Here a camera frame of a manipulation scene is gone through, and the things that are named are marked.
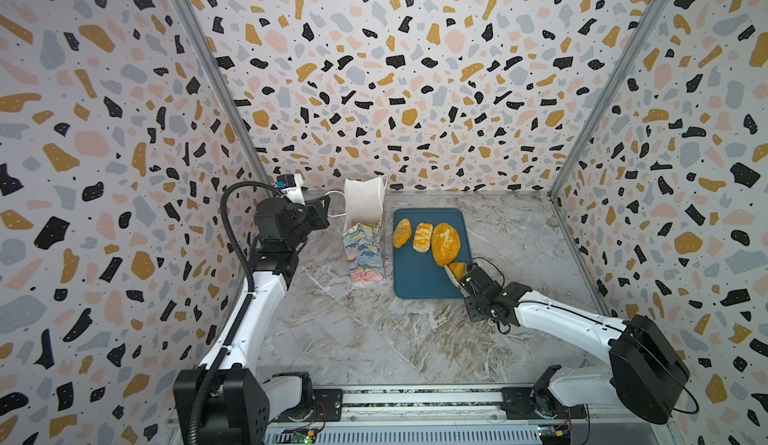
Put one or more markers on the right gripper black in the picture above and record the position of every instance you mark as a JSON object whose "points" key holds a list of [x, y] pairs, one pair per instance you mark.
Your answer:
{"points": [[475, 283]]}

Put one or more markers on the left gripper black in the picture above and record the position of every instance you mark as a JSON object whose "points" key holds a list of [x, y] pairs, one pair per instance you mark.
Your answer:
{"points": [[318, 212]]}

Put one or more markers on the shell shaped bread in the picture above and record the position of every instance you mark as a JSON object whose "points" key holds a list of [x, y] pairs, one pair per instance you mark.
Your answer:
{"points": [[458, 270]]}

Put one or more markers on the floral paper bag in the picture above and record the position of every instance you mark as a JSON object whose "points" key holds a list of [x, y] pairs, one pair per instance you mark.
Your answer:
{"points": [[362, 235]]}

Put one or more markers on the small oval bread roll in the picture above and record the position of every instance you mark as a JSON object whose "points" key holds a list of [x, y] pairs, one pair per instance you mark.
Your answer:
{"points": [[402, 233]]}

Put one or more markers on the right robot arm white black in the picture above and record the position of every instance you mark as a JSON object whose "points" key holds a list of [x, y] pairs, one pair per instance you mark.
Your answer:
{"points": [[638, 368]]}

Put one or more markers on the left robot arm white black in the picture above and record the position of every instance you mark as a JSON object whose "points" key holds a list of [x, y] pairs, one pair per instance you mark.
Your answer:
{"points": [[221, 401]]}

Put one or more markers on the large oval brown bread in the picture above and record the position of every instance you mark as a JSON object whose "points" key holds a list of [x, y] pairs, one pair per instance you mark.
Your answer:
{"points": [[445, 244]]}

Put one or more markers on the striped glazed bread loaf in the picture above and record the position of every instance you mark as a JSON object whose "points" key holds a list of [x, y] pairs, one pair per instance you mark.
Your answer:
{"points": [[422, 237]]}

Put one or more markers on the teal rectangular tray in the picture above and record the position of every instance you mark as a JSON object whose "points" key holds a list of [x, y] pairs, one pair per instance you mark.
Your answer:
{"points": [[416, 275]]}

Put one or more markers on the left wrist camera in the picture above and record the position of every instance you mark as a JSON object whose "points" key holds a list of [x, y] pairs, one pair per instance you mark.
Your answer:
{"points": [[290, 186]]}

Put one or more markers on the left corner aluminium post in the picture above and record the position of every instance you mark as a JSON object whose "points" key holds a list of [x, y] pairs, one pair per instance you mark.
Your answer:
{"points": [[188, 19]]}

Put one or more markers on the corner aluminium post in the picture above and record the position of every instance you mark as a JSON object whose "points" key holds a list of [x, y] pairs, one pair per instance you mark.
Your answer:
{"points": [[188, 19], [621, 71]]}

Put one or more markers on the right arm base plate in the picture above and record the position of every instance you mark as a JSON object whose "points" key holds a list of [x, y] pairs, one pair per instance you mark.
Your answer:
{"points": [[529, 403]]}

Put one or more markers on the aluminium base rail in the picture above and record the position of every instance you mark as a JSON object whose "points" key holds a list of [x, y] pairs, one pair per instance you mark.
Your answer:
{"points": [[460, 414]]}

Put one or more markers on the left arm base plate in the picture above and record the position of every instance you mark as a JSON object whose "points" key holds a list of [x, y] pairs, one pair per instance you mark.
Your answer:
{"points": [[323, 405]]}

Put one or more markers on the right corner aluminium post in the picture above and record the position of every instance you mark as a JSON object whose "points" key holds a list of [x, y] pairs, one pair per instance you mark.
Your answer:
{"points": [[621, 71]]}

